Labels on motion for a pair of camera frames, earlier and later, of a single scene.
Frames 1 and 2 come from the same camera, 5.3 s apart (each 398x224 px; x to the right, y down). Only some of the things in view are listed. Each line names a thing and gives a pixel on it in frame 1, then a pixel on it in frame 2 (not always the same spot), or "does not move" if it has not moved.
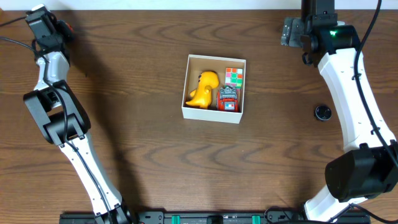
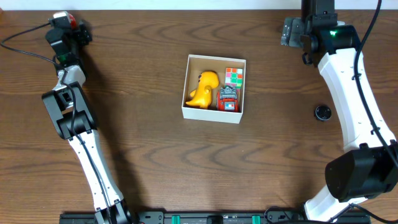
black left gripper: (37, 22) -> (82, 34)
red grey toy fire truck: (227, 99) does not move
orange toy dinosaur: (202, 94) does not move
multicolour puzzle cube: (234, 78) does not move
